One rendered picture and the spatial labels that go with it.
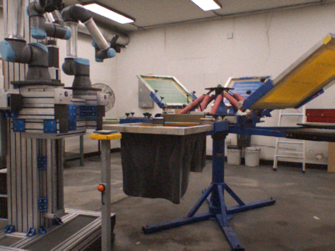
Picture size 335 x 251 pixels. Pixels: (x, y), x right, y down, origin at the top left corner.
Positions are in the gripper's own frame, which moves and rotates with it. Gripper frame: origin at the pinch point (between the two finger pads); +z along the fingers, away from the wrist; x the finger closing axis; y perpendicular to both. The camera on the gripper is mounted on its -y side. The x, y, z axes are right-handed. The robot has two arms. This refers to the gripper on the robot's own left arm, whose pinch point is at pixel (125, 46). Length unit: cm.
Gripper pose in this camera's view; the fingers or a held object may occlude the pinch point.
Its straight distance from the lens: 298.9
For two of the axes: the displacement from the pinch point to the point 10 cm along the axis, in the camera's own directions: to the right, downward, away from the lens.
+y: -1.1, 9.8, 1.4
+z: 6.5, -0.3, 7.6
